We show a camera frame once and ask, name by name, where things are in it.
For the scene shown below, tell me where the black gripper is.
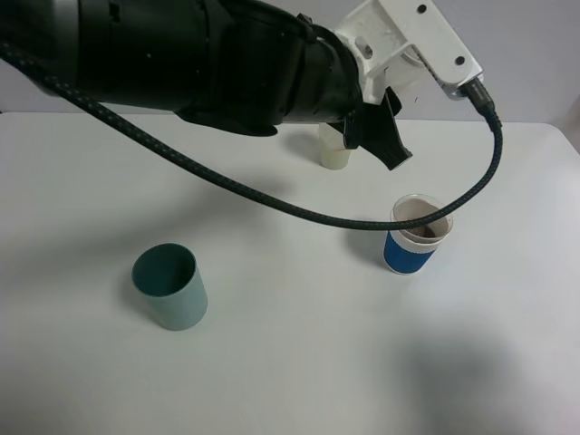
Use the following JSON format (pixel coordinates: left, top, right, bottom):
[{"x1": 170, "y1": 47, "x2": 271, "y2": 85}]
[{"x1": 180, "y1": 1, "x2": 412, "y2": 170}]

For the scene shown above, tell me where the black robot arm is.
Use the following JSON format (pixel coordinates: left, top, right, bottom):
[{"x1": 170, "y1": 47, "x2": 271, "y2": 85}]
[{"x1": 1, "y1": 0, "x2": 410, "y2": 169}]

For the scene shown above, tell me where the light green plastic cup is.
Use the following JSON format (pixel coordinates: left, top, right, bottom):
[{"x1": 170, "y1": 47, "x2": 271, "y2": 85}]
[{"x1": 318, "y1": 123, "x2": 351, "y2": 170}]

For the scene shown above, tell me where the blue banded glass cup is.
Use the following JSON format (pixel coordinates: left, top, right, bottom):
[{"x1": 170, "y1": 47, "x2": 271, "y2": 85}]
[{"x1": 382, "y1": 194, "x2": 453, "y2": 275}]

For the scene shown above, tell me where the teal plastic cup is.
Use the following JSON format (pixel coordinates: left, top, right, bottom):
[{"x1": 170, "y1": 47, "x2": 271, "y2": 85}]
[{"x1": 131, "y1": 243, "x2": 208, "y2": 331}]

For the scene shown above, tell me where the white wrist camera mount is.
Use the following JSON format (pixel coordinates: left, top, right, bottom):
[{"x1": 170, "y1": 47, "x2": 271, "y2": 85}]
[{"x1": 334, "y1": 1, "x2": 483, "y2": 105}]

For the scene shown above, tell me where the black braided cable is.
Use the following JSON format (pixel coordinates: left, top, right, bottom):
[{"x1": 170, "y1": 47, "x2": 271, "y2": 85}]
[{"x1": 0, "y1": 40, "x2": 504, "y2": 231}]

